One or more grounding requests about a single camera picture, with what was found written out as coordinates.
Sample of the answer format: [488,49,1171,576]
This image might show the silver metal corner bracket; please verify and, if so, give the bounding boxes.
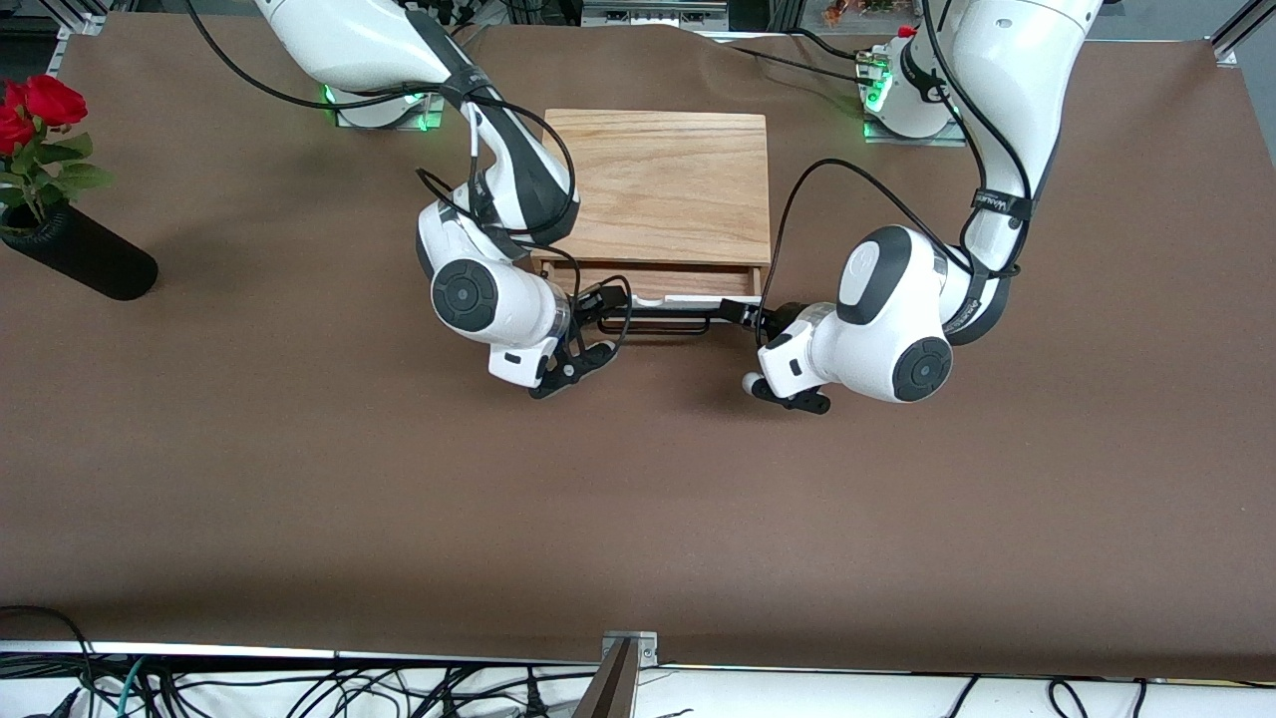
[601,630,660,669]

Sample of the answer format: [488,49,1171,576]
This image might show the brown table cover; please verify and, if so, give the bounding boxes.
[0,12,1276,684]

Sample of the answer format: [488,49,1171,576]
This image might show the teal floor cable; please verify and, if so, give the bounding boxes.
[116,656,151,718]

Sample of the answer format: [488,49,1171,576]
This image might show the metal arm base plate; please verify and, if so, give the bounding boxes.
[334,92,446,133]
[862,115,968,148]

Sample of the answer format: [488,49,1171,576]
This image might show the light wooden drawer cabinet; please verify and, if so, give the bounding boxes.
[528,108,774,300]

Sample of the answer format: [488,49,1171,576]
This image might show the red artificial rose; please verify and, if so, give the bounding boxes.
[20,75,116,225]
[0,82,39,156]

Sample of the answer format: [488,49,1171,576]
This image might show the orange artificial flowers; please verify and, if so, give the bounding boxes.
[822,0,903,26]

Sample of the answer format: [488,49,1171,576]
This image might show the silver metal box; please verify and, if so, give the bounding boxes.
[581,0,731,29]

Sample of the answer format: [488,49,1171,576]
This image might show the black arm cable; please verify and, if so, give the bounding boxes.
[756,0,1038,345]
[184,0,636,392]

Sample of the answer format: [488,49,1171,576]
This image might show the aluminium frame profile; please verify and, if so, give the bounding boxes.
[40,0,113,43]
[1209,0,1276,67]

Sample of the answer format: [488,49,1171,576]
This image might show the white drawer with black handle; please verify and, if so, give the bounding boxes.
[543,261,767,336]

